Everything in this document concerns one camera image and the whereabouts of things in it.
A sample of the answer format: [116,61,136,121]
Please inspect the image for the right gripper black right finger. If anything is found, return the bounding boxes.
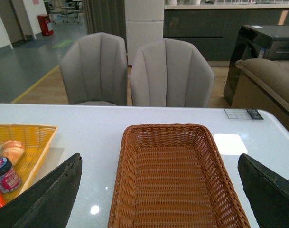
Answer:
[238,153,289,228]

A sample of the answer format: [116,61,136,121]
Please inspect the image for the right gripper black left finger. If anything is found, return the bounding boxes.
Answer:
[0,153,82,228]

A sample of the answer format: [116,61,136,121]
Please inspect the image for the yellow wicker basket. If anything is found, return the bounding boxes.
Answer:
[0,124,57,203]

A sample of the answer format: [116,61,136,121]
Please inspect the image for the brown wicker basket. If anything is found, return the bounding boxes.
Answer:
[108,124,250,228]

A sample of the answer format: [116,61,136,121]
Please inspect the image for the small jam jar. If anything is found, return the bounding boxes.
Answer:
[0,157,22,194]

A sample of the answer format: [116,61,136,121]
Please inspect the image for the toy croissant bread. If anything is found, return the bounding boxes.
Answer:
[0,140,25,166]

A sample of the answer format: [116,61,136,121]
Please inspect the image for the label sticker on table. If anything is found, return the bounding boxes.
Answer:
[224,108,263,120]

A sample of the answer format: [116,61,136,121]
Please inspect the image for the beige sofa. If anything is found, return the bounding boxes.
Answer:
[231,58,289,131]

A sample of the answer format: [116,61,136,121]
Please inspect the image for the left grey upholstered chair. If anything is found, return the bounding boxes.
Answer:
[59,32,128,106]

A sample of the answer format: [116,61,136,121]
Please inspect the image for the grey upholstered chair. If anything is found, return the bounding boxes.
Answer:
[59,32,128,106]
[130,38,215,108]

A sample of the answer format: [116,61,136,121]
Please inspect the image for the dark grey washing machine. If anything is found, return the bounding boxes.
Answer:
[223,25,289,105]

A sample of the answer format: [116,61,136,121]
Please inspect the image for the right grey upholstered chair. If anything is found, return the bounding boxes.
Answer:
[130,38,215,108]

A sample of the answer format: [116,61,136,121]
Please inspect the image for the red bin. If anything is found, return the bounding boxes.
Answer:
[37,14,54,36]

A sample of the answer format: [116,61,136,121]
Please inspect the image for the dark grey counter cabinet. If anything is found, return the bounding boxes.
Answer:
[163,0,289,62]

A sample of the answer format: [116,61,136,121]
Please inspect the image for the grey curtain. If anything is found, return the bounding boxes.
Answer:
[83,0,126,39]

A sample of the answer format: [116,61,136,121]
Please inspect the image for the white refrigerator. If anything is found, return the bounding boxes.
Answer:
[124,0,164,65]

